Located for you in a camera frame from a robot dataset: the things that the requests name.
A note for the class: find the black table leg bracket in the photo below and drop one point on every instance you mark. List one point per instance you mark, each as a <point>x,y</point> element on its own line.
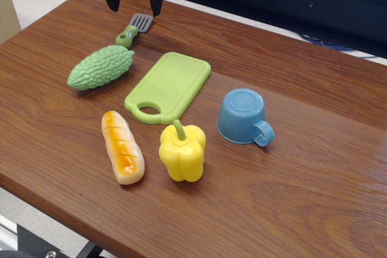
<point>31,245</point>

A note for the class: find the green toy bitter gourd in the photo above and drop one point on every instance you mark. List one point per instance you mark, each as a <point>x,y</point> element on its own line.
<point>101,67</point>

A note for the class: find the toy bread baguette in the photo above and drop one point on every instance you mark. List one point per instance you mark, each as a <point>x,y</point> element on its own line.
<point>127,160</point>

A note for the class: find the dark blue metal beam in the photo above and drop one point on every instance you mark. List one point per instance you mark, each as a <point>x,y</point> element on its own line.
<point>357,24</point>

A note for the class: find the yellow toy bell pepper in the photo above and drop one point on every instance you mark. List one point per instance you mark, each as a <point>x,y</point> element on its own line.
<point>182,151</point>

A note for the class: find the beige cabinet side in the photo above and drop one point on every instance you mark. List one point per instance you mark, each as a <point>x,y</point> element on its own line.
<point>10,25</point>

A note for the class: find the toy spatula green handle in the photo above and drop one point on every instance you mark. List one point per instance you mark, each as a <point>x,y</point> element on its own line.
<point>139,23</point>

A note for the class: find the blue toy cup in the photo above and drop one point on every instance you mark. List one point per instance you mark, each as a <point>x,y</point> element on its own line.
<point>242,118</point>

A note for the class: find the light green cutting board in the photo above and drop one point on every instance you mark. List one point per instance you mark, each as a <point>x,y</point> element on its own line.
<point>168,88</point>

